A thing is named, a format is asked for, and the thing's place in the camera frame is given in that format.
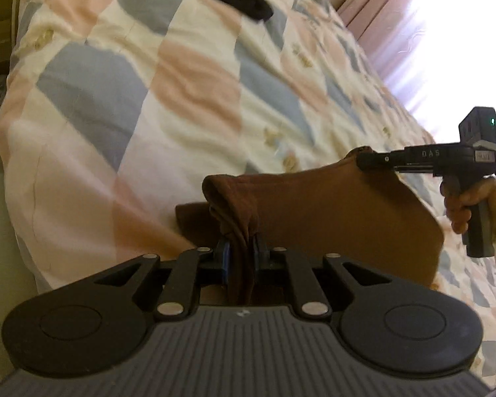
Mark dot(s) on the pink curtain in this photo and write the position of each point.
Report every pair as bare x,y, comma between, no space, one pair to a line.
380,16

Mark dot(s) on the brown long-sleeve shirt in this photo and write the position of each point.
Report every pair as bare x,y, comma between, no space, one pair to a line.
334,206

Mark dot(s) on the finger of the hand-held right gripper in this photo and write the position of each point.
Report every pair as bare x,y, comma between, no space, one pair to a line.
380,161

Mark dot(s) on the checked bear-print quilt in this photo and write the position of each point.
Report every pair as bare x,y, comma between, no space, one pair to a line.
128,111

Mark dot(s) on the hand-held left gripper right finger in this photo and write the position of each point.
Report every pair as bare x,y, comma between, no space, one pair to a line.
258,258

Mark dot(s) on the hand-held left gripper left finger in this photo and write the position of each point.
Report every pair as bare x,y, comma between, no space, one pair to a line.
224,260

